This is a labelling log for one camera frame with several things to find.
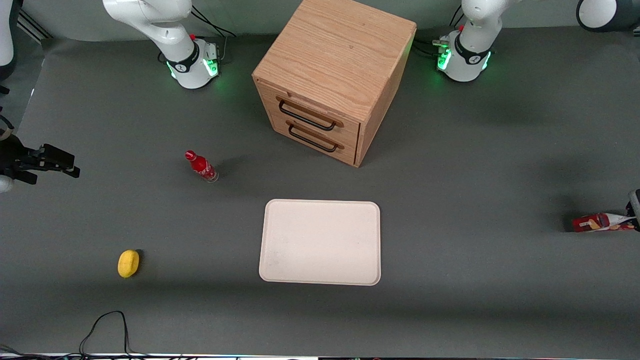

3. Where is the black right arm base cable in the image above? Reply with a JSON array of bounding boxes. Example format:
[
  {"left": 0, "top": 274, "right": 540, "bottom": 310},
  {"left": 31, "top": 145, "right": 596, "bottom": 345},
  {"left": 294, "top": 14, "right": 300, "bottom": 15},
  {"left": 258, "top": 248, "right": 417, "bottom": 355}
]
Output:
[{"left": 190, "top": 5, "right": 237, "bottom": 65}]

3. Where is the wooden drawer front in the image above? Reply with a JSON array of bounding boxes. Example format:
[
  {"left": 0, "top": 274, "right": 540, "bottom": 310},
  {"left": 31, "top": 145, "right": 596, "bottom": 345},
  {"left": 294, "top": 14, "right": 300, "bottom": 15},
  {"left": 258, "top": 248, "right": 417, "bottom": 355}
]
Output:
[
  {"left": 269, "top": 111, "right": 358, "bottom": 167},
  {"left": 260, "top": 82, "right": 362, "bottom": 146}
]

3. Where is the red cookie box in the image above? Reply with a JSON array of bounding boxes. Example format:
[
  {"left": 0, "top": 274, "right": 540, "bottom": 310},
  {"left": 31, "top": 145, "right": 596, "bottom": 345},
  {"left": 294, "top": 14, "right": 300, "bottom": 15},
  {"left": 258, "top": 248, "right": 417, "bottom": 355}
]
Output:
[{"left": 571, "top": 212, "right": 639, "bottom": 234}]

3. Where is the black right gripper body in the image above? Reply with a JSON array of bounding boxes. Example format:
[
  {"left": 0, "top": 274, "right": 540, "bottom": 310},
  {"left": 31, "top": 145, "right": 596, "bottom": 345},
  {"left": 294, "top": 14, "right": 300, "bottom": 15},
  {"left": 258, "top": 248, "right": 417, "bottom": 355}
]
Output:
[{"left": 0, "top": 134, "right": 46, "bottom": 186}]

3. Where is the black metal drawer handle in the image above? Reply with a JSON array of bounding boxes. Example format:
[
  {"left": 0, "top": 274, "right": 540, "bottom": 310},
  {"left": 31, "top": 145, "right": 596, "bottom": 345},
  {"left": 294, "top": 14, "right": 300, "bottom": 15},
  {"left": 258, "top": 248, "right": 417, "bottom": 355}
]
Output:
[
  {"left": 278, "top": 97, "right": 345, "bottom": 132},
  {"left": 287, "top": 121, "right": 345, "bottom": 153}
]

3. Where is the yellow lemon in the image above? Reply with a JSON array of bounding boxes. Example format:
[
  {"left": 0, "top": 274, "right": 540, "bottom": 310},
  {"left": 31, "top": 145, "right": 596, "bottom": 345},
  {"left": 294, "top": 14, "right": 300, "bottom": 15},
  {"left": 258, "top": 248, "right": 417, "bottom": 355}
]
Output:
[{"left": 117, "top": 249, "right": 141, "bottom": 279}]

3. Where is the cream plastic tray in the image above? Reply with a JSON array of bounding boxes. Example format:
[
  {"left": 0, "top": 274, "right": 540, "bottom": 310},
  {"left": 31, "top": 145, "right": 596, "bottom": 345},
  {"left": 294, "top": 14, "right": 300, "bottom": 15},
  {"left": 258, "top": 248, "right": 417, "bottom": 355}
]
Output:
[{"left": 258, "top": 199, "right": 382, "bottom": 287}]

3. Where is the black left arm base cable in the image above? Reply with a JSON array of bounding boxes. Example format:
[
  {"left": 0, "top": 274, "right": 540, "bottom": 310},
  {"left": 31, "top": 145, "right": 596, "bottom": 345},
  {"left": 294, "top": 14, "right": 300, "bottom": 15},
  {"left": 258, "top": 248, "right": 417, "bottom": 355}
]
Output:
[{"left": 412, "top": 4, "right": 463, "bottom": 60}]

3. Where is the wooden two-drawer cabinet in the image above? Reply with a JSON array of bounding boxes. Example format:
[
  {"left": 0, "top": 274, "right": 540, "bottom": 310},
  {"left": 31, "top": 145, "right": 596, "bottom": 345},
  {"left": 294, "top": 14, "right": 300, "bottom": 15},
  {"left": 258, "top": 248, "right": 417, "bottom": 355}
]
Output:
[{"left": 251, "top": 0, "right": 418, "bottom": 168}]

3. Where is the aluminium frame rail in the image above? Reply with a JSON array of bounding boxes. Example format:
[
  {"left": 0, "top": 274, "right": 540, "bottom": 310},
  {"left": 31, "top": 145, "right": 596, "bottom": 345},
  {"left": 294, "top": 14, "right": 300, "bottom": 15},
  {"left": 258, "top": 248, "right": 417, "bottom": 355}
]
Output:
[{"left": 16, "top": 9, "right": 54, "bottom": 44}]

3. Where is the black arm base cable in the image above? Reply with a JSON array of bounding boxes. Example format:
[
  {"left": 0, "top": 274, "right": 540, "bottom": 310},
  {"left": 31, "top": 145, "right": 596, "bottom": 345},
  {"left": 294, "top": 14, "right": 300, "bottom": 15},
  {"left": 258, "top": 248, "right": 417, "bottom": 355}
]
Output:
[
  {"left": 412, "top": 4, "right": 463, "bottom": 60},
  {"left": 190, "top": 5, "right": 237, "bottom": 65}
]

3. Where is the red cola bottle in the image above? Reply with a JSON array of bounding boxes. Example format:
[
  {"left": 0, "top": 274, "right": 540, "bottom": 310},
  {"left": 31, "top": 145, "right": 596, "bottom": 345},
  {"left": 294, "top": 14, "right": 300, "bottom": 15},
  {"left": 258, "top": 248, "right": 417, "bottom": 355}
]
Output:
[{"left": 184, "top": 149, "right": 220, "bottom": 184}]

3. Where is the thin black looped cable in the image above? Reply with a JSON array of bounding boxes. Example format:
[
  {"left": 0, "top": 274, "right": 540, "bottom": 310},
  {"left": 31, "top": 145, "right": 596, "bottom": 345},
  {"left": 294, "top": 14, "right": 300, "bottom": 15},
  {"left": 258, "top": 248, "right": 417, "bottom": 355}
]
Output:
[{"left": 0, "top": 310, "right": 151, "bottom": 360}]

